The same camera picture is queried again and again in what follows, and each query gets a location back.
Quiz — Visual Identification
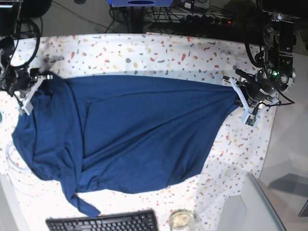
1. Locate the blue box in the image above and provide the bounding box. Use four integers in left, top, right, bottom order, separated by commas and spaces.
107, 0, 182, 7

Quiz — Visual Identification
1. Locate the terrazzo pattern table cloth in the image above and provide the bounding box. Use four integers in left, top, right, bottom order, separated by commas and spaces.
0, 33, 276, 231

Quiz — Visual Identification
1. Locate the coiled white cable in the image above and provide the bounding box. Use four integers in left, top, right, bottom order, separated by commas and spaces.
4, 141, 49, 198

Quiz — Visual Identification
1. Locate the black wire rack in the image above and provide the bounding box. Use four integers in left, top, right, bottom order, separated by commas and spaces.
143, 6, 235, 25

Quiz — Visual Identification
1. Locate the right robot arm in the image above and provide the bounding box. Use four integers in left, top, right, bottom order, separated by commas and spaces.
0, 0, 43, 98

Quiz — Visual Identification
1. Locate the black computer keyboard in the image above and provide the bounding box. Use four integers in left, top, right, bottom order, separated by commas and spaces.
45, 210, 159, 231

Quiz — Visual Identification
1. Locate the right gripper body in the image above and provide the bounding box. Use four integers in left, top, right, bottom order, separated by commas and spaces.
4, 71, 31, 96

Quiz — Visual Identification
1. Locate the clear glass jar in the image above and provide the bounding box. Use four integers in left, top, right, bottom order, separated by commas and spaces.
168, 209, 195, 231

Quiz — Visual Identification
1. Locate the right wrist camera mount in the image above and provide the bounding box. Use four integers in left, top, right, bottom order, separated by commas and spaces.
17, 68, 53, 116

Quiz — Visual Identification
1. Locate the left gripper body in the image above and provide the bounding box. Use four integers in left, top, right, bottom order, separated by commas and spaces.
242, 80, 270, 106

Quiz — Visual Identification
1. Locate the dark blue t-shirt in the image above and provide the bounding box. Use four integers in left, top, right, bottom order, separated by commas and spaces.
12, 75, 237, 217

